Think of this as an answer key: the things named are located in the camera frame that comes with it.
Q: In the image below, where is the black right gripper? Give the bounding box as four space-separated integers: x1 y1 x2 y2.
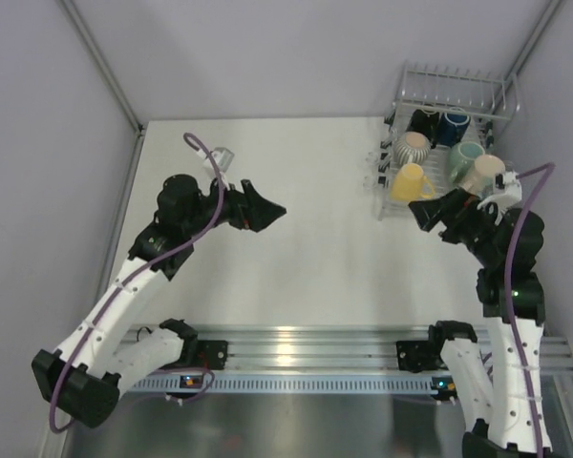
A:
409 185 502 266

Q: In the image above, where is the grey striped mug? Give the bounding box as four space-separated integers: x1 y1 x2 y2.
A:
393 132 431 166

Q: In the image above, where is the left aluminium frame post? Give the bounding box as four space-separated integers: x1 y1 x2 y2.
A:
56 0 144 135

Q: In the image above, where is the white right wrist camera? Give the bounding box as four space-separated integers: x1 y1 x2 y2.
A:
477 172 522 217

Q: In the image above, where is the right aluminium frame post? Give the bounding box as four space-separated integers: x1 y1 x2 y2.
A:
504 0 566 93

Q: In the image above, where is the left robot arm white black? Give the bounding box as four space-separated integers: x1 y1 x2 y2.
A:
32 175 287 428

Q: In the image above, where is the aluminium frame post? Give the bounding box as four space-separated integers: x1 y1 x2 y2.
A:
56 0 144 135
504 0 566 93

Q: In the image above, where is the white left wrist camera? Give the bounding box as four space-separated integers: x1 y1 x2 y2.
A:
202 147 235 175

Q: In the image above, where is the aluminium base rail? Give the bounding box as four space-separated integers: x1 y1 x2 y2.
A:
118 323 573 373

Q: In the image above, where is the yellow mug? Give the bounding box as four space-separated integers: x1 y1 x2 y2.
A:
390 163 435 203

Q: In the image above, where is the dark blue mug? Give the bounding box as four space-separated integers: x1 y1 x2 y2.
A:
435 112 471 147

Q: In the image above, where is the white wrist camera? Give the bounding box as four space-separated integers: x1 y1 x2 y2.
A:
477 172 522 217
202 147 235 175

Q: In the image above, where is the black mug cream inside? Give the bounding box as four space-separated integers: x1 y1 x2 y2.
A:
407 109 439 144

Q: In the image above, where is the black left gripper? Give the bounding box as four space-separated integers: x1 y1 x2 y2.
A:
183 173 285 238

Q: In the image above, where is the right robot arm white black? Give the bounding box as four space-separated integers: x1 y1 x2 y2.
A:
408 189 555 457

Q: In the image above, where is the teal green mug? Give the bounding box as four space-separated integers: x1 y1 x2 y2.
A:
445 141 485 185

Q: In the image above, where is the tall beige floral cup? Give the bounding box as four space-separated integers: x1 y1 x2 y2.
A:
459 154 505 196

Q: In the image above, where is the clear dish rack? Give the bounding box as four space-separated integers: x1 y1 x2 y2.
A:
364 62 522 220

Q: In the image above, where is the perforated cable duct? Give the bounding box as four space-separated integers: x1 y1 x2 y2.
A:
118 374 455 395

